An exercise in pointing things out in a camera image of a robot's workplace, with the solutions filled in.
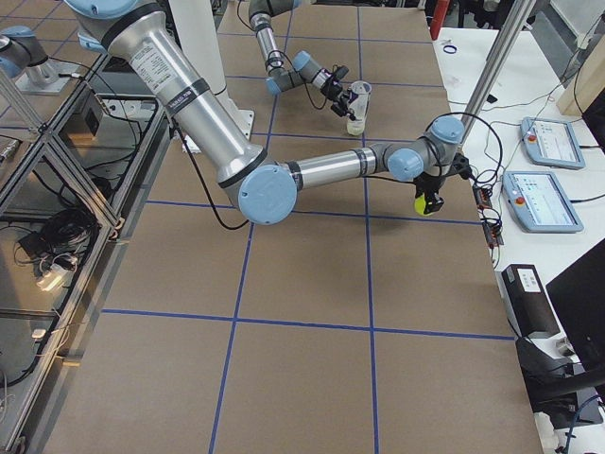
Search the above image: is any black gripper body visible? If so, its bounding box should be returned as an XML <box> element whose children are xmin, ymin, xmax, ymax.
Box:
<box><xmin>413</xmin><ymin>172</ymin><xmax>446</xmax><ymax>201</ymax></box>
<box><xmin>320</xmin><ymin>75</ymin><xmax>343</xmax><ymax>104</ymax></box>

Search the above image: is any clear tennis ball can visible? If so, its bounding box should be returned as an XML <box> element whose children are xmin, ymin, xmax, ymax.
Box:
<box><xmin>346</xmin><ymin>80</ymin><xmax>372</xmax><ymax>136</ymax></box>

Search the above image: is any yellow tennis ball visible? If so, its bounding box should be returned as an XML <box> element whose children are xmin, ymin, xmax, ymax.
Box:
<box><xmin>414</xmin><ymin>194</ymin><xmax>432</xmax><ymax>217</ymax></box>

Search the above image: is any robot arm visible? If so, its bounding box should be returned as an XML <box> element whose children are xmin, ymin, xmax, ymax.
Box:
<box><xmin>68</xmin><ymin>1</ymin><xmax>470</xmax><ymax>224</ymax></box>
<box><xmin>248</xmin><ymin>0</ymin><xmax>359</xmax><ymax>120</ymax></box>

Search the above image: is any teach pendant near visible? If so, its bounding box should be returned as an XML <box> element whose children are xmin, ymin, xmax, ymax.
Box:
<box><xmin>502</xmin><ymin>170</ymin><xmax>584</xmax><ymax>234</ymax></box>

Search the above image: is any teach pendant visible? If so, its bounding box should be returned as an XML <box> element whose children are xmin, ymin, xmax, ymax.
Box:
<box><xmin>502</xmin><ymin>170</ymin><xmax>584</xmax><ymax>234</ymax></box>
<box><xmin>520</xmin><ymin>116</ymin><xmax>585</xmax><ymax>170</ymax></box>

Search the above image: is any black box with label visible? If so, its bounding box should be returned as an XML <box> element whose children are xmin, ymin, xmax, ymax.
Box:
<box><xmin>501</xmin><ymin>264</ymin><xmax>560</xmax><ymax>339</ymax></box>

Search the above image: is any teach pendant far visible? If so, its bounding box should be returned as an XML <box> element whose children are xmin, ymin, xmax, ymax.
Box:
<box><xmin>520</xmin><ymin>116</ymin><xmax>585</xmax><ymax>170</ymax></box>

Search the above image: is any black computer monitor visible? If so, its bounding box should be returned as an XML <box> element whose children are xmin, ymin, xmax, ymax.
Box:
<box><xmin>546</xmin><ymin>239</ymin><xmax>604</xmax><ymax>370</ymax></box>

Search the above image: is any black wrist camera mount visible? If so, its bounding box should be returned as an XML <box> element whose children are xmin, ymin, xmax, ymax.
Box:
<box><xmin>446</xmin><ymin>152</ymin><xmax>475</xmax><ymax>181</ymax></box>
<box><xmin>331</xmin><ymin>65</ymin><xmax>349</xmax><ymax>84</ymax></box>

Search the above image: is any black braided right cable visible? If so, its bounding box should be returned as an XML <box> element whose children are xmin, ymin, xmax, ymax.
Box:
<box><xmin>363</xmin><ymin>113</ymin><xmax>505</xmax><ymax>190</ymax></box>

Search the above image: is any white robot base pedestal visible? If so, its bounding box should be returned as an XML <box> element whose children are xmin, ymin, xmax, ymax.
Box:
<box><xmin>167</xmin><ymin>0</ymin><xmax>255</xmax><ymax>143</ymax></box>

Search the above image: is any aluminium frame post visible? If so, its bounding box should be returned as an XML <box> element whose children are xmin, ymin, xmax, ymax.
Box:
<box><xmin>462</xmin><ymin>0</ymin><xmax>536</xmax><ymax>132</ymax></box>

